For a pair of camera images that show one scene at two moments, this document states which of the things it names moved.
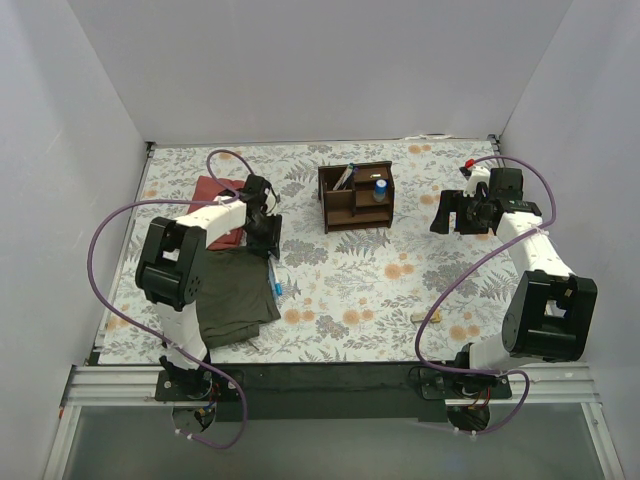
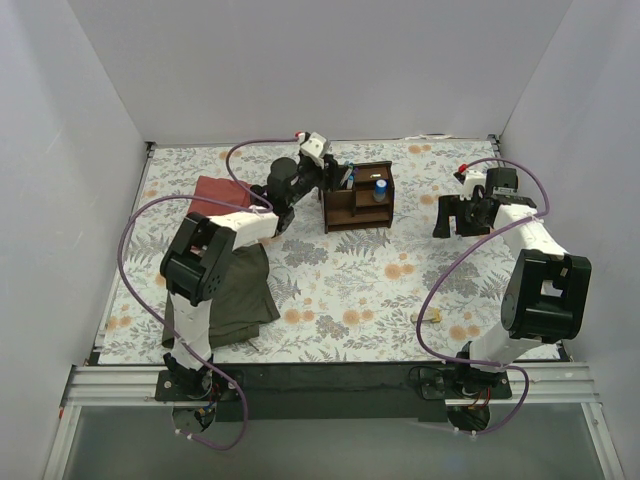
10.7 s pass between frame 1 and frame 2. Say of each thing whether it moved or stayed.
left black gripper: moved
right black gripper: stayed
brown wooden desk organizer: stayed
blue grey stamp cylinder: stayed
